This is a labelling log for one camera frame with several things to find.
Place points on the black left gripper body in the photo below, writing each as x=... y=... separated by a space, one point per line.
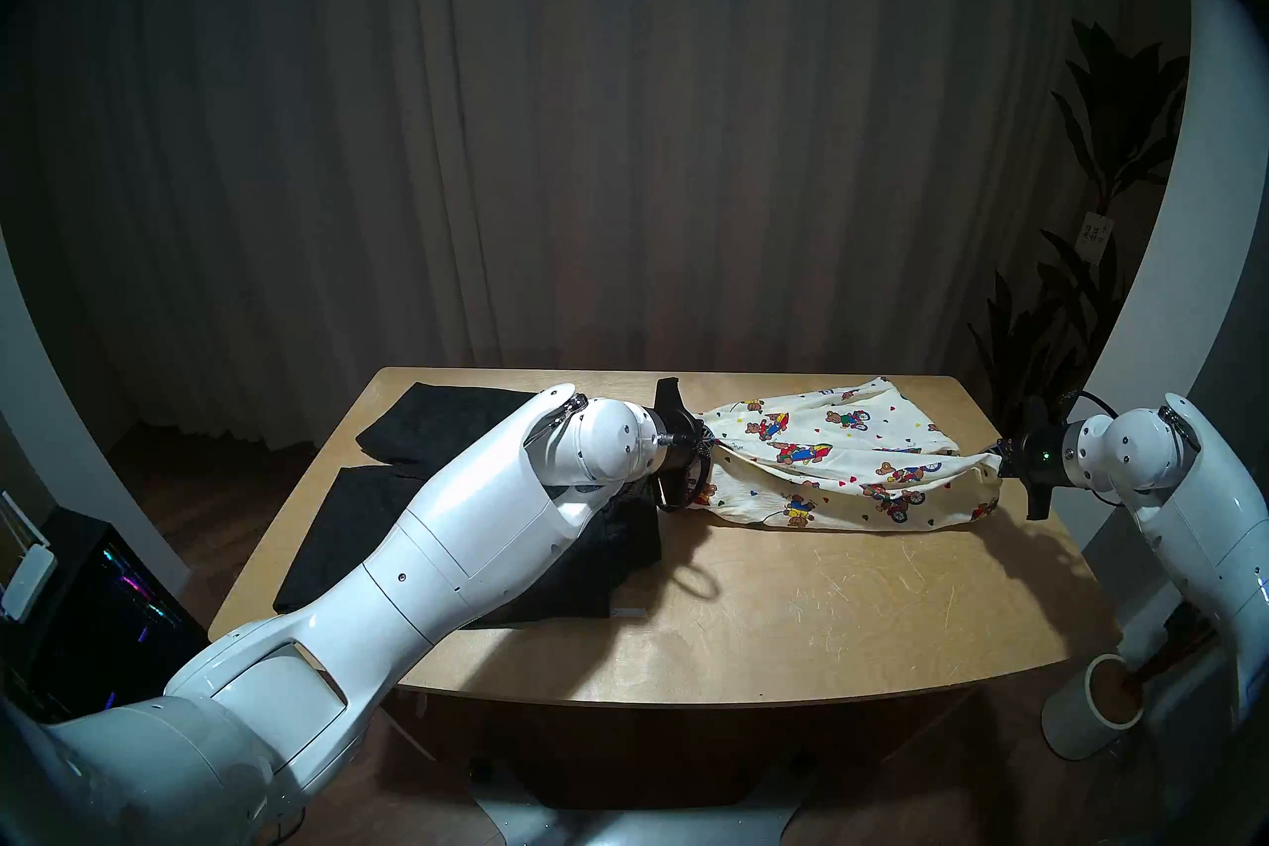
x=679 y=428

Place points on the light wooden table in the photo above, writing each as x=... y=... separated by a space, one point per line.
x=793 y=636

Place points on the white bear print shorts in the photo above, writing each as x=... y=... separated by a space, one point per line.
x=843 y=477

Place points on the white box device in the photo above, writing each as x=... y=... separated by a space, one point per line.
x=30 y=581

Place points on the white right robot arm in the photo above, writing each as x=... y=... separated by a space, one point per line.
x=1190 y=497

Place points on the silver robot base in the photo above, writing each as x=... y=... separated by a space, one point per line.
x=644 y=824

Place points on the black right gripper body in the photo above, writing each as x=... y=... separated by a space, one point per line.
x=1041 y=457

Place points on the white paper plant tag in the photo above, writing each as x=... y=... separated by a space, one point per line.
x=1095 y=237

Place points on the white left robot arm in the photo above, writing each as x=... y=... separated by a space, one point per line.
x=397 y=576

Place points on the grey pleated curtain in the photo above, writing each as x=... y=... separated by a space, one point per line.
x=615 y=111

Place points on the black computer tower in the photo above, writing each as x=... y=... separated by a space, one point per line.
x=109 y=626

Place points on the tall dark leafy plant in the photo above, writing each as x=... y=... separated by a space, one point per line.
x=1120 y=111

